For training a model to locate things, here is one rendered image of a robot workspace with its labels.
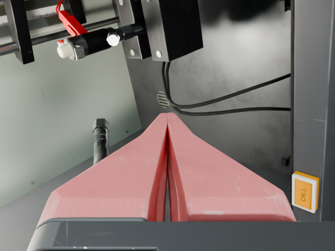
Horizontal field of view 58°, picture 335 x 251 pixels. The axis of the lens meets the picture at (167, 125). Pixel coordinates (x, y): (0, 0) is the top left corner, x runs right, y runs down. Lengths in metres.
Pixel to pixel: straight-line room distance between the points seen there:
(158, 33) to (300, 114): 0.22
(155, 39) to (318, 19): 0.22
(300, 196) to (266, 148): 0.18
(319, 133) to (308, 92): 0.05
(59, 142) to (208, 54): 0.39
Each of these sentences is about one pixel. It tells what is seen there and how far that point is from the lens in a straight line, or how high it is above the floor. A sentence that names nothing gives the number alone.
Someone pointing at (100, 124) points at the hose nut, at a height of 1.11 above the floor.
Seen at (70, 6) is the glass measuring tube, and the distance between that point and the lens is 0.69.
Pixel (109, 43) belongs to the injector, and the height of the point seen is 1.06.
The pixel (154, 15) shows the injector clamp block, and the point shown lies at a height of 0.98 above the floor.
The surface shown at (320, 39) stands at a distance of 0.36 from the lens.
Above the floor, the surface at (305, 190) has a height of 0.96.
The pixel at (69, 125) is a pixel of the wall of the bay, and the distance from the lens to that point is 0.75.
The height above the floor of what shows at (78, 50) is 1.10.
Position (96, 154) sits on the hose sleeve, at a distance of 0.37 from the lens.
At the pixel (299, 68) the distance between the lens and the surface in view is 0.37.
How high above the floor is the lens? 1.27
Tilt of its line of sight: 35 degrees down
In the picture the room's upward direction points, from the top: 120 degrees counter-clockwise
